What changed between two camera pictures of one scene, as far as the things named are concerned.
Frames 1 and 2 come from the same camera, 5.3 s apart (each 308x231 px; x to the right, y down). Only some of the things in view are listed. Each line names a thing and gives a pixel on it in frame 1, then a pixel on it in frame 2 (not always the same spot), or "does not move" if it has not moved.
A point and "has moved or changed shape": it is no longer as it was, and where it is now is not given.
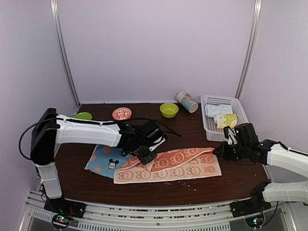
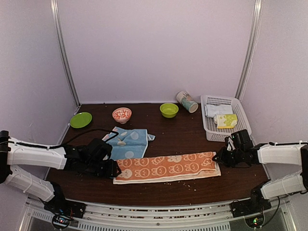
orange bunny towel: [175, 164] has moved or changed shape
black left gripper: [146, 160] to [111, 171]
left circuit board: [60, 221] does not move
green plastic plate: [84, 115] does not move
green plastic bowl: [169, 110] does not move
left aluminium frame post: [54, 8] does not move
